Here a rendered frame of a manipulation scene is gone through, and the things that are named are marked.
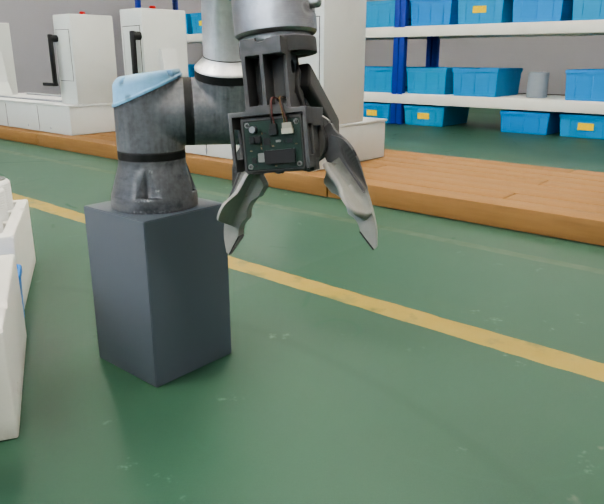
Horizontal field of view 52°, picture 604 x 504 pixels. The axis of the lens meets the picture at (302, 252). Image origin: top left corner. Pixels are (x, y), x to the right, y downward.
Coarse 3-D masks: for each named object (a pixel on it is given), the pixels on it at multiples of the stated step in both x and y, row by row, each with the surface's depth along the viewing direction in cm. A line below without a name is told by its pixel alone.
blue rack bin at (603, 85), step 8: (568, 72) 441; (576, 72) 438; (584, 72) 435; (592, 72) 431; (600, 72) 428; (568, 80) 443; (576, 80) 440; (584, 80) 437; (592, 80) 433; (600, 80) 430; (568, 88) 445; (576, 88) 441; (584, 88) 438; (592, 88) 434; (600, 88) 431; (568, 96) 446; (576, 96) 443; (584, 96) 439; (592, 96) 436; (600, 96) 433
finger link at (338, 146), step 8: (328, 128) 59; (328, 136) 58; (336, 136) 58; (328, 144) 59; (336, 144) 58; (344, 144) 58; (328, 152) 59; (336, 152) 59; (344, 152) 58; (352, 152) 58; (328, 160) 59; (344, 160) 58; (352, 160) 59; (352, 168) 59; (360, 168) 59; (352, 176) 59; (360, 176) 59; (360, 184) 59
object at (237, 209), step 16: (240, 176) 62; (256, 176) 61; (240, 192) 60; (256, 192) 61; (224, 208) 58; (240, 208) 62; (224, 224) 63; (240, 224) 63; (224, 240) 63; (240, 240) 64
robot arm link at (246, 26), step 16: (240, 0) 54; (256, 0) 53; (272, 0) 53; (288, 0) 53; (304, 0) 54; (320, 0) 55; (240, 16) 54; (256, 16) 53; (272, 16) 53; (288, 16) 53; (304, 16) 54; (240, 32) 55; (256, 32) 54; (272, 32) 54; (288, 32) 54; (304, 32) 55
